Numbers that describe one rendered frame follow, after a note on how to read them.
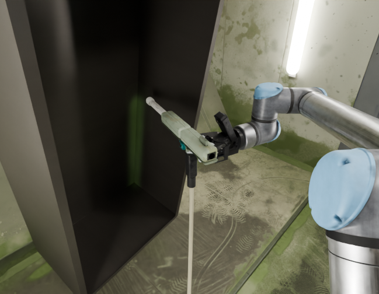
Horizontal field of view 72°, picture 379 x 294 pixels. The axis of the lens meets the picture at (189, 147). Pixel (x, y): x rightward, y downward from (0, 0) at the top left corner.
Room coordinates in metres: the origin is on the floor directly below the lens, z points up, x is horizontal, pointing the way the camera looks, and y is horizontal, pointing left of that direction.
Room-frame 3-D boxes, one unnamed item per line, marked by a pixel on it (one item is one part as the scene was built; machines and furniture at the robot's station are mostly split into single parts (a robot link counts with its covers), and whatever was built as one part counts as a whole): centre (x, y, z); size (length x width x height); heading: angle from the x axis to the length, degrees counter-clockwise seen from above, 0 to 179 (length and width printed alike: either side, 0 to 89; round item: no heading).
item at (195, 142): (0.81, 0.05, 1.08); 0.49 x 0.05 x 0.23; 28
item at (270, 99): (0.86, -0.28, 1.21); 0.12 x 0.09 x 0.12; 90
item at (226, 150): (0.77, -0.12, 1.09); 0.12 x 0.08 x 0.09; 119
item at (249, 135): (0.81, -0.19, 1.10); 0.10 x 0.05 x 0.09; 29
